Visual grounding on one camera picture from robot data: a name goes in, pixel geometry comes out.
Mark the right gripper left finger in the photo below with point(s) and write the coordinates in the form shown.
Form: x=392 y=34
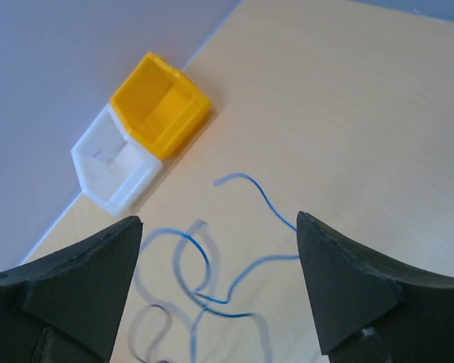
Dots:
x=67 y=306

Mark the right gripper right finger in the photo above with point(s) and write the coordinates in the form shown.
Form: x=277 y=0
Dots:
x=369 y=307

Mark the white plastic bin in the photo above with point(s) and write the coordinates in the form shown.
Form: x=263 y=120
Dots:
x=112 y=167

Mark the yellow plastic bin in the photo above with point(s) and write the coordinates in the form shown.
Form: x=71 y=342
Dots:
x=159 y=106

